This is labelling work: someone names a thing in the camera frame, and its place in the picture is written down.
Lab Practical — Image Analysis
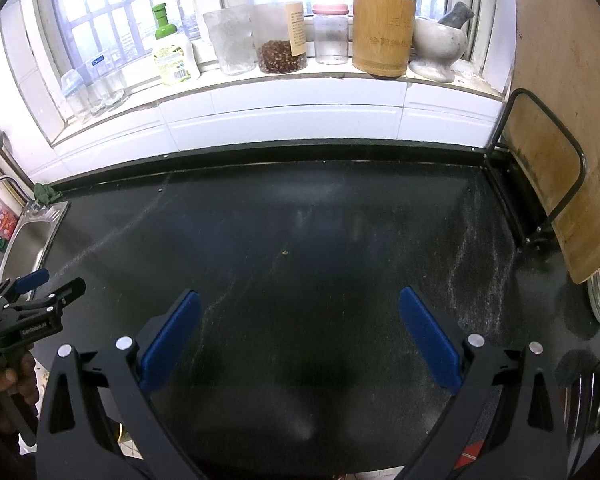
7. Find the black wire rack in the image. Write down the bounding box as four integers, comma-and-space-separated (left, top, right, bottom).
484, 88, 589, 252

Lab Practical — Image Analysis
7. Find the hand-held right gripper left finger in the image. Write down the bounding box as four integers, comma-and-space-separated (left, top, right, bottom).
36, 288, 203, 480

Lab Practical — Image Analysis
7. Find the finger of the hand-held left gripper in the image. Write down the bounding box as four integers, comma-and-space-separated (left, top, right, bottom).
2, 268, 51, 297
30, 277, 87, 311

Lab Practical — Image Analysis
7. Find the textured glass cup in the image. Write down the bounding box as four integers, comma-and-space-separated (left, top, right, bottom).
203, 5, 258, 76

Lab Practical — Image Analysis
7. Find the chrome faucet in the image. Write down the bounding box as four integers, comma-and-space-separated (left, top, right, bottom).
0, 176, 31, 211

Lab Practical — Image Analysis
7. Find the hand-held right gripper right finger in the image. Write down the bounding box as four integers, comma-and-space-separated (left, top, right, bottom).
398, 286, 569, 480

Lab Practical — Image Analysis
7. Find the stainless steel sink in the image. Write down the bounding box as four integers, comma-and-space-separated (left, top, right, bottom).
0, 200, 72, 287

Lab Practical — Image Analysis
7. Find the clear plastic bottle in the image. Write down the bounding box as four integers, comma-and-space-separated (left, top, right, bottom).
82, 62, 110, 117
100, 52, 129, 107
60, 70, 93, 124

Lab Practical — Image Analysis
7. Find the green capped dish soap bottle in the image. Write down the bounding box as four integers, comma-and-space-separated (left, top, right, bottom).
152, 4, 201, 86

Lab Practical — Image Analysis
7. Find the bamboo utensil holder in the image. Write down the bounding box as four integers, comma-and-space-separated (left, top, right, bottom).
352, 0, 417, 79

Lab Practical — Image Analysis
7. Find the wooden cutting board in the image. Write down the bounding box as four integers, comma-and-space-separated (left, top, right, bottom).
502, 0, 600, 286

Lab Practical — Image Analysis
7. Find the stone pestle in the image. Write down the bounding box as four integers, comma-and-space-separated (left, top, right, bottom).
439, 2, 476, 27

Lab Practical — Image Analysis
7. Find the barred window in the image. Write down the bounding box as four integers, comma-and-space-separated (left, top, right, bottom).
50, 0, 511, 86

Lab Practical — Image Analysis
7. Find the pink lid jar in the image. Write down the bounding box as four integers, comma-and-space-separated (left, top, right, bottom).
312, 4, 352, 66

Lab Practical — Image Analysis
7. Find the green cloth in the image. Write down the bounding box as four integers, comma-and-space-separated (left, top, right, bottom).
32, 184, 64, 206

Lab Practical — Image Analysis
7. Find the stone mortar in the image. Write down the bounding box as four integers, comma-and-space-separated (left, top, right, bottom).
409, 16, 468, 83

